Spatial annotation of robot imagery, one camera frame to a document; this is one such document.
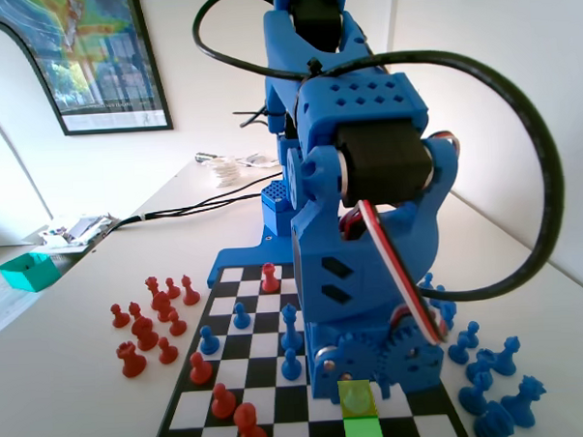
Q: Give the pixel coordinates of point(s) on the blue geared gripper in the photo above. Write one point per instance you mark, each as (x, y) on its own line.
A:
(370, 357)

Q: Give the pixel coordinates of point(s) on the red chess bishop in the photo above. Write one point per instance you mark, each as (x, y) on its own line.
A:
(190, 291)

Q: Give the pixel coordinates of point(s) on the stack of white discs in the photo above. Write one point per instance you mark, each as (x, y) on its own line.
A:
(224, 173)

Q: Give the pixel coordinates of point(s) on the red chess rook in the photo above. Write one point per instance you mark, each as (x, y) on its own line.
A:
(131, 361)

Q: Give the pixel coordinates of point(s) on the pile of papers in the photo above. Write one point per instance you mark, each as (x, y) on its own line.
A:
(76, 230)

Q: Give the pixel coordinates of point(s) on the white door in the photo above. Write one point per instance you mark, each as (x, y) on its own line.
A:
(382, 21)

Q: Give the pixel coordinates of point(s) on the blue chess queen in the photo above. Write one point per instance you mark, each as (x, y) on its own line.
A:
(506, 359)
(290, 332)

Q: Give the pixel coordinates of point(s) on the red chess king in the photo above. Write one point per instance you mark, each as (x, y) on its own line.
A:
(152, 284)

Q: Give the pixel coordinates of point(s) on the red chess knight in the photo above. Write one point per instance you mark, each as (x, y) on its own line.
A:
(144, 335)
(162, 305)

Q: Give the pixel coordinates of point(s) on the framed map poster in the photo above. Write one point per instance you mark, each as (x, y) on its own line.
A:
(96, 67)

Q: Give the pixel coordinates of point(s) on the green plastic box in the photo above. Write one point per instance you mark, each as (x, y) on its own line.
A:
(30, 273)

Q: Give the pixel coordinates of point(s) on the small metal cylinder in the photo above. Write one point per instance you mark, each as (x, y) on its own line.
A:
(204, 156)

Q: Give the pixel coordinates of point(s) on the black white chessboard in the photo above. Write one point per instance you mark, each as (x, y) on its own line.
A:
(258, 346)

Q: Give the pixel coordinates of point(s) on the red pawn far row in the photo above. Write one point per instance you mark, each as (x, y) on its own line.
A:
(270, 280)

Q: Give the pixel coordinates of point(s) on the white arched furniture panel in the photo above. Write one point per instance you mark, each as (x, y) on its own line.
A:
(5, 86)

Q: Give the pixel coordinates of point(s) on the blue chess pawn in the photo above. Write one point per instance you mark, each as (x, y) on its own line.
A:
(426, 283)
(440, 290)
(290, 366)
(240, 317)
(208, 342)

